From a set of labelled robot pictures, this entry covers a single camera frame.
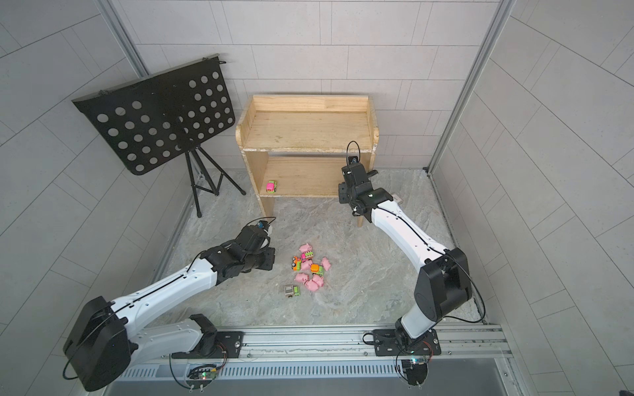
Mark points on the black perforated music stand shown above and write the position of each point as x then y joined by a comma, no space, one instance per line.
154,120

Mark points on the pink green toy car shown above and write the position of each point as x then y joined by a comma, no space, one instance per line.
271,187

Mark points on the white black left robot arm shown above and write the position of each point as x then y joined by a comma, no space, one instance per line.
111,335

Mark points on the pink green block toy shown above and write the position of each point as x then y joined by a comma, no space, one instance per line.
306,256

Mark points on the wooden two-tier shelf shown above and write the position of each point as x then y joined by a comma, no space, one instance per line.
303,141

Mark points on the right controller board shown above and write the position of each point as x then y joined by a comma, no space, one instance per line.
414,372

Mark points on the pink toy pig lower left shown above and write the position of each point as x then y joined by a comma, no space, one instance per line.
302,278

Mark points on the pink toy pig middle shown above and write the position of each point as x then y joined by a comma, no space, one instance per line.
306,266

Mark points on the pink toy pig bottom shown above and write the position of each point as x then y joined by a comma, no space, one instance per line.
312,286

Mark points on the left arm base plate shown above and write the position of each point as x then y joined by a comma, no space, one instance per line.
220,346

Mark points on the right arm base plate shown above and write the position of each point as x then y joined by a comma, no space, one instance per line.
393,342

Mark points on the controller board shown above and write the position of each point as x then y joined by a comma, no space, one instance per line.
204,373
414,372

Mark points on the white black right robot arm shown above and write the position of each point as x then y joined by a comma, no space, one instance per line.
443,281

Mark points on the pink toy pig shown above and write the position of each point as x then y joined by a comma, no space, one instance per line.
302,278
306,266
325,262
305,248
312,286
318,280

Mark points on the orange green mixer truck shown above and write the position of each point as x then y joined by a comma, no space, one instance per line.
317,269

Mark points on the left controller board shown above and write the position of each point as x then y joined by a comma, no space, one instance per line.
204,373

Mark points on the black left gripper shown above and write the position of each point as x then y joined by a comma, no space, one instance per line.
271,253

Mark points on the pink toy pig top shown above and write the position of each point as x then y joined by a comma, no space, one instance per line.
305,248

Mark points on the aluminium mounting rail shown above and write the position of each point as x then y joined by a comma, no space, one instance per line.
314,343

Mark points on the pink toy pig lower right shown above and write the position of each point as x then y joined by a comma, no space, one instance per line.
318,280

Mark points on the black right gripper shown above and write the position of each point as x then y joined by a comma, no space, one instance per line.
344,195

